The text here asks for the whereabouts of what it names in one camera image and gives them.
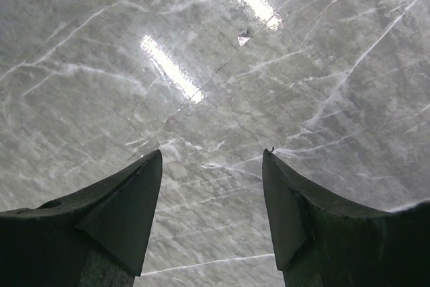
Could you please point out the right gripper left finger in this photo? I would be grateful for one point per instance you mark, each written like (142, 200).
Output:
(96, 236)

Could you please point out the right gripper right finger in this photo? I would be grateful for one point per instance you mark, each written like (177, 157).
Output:
(323, 239)

